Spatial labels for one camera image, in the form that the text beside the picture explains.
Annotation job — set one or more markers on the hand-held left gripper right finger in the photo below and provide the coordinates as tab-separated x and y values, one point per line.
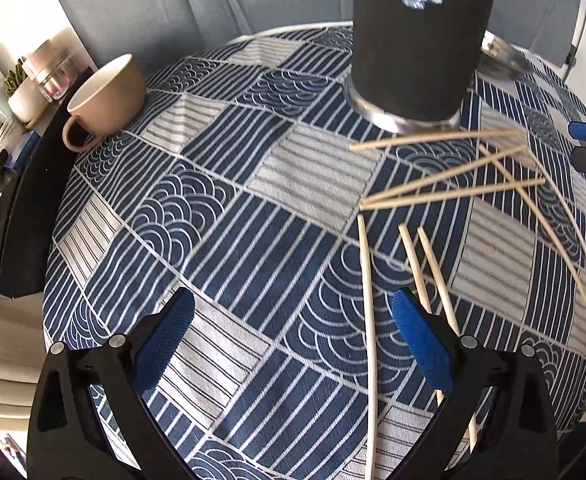
423	345

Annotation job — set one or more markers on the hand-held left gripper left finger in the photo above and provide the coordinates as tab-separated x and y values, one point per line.
165	342

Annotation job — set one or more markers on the bunch of wooden chopsticks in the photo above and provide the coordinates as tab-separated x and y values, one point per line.
435	141

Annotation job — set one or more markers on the black steel tumbler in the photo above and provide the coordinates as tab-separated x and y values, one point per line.
413	50

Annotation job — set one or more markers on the white metal stand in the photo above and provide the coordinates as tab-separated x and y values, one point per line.
577	35

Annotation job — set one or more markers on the stainless steel bowl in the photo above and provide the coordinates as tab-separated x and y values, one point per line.
503	55

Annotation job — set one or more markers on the blue patterned tablecloth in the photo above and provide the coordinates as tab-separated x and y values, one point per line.
253	260

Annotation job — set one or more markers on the beige curtain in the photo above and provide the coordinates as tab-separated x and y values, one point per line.
0	360

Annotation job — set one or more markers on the black side cabinet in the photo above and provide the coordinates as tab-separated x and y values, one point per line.
28	220

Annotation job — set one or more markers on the beige ceramic mug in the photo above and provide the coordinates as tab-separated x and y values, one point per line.
118	100

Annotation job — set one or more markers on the small plant in white pot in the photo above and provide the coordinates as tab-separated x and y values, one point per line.
23	102

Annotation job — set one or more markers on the pink glass jar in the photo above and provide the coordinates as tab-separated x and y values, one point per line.
55	72

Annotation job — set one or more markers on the grey-blue upholstered backrest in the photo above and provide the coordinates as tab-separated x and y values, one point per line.
173	0

